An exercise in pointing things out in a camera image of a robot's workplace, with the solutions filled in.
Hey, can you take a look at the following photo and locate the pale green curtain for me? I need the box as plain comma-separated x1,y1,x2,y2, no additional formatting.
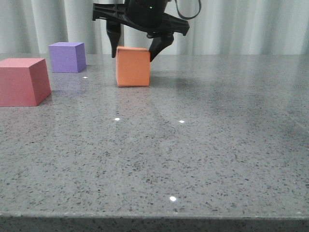
0,0,309,55

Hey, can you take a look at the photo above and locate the black cable loop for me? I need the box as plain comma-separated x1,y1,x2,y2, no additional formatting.
174,0,203,20

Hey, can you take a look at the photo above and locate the purple foam block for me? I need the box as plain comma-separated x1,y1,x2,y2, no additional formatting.
48,42,86,73

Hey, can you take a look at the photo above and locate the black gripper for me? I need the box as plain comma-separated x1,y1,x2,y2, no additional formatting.
93,0,189,62

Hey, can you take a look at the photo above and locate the red foam block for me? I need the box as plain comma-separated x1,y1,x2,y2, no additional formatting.
0,58,51,107

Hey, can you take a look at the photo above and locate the orange foam block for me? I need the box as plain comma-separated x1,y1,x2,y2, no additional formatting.
115,46,151,87

